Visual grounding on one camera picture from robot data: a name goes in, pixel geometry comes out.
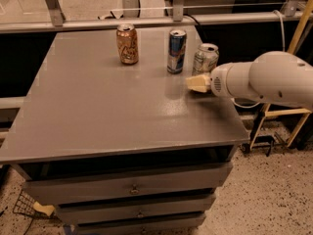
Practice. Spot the blue silver redbull can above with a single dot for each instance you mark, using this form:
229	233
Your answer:
176	50

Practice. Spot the top drawer knob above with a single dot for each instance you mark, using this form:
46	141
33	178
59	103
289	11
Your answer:
134	190

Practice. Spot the grey drawer cabinet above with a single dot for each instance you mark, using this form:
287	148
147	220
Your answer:
91	127

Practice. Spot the yellow metal stand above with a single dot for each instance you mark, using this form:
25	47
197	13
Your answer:
265	112

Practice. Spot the metal guard rail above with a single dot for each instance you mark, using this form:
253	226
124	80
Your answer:
74	15

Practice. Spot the black wire basket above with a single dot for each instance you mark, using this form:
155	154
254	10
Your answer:
24	206

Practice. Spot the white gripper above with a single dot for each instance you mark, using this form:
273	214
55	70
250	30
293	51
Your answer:
220	80

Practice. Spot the white green 7up can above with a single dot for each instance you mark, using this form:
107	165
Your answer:
205	59

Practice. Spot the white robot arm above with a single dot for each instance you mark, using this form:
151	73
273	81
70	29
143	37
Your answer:
276	77

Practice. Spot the orange soda can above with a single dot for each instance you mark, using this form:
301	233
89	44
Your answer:
127	43

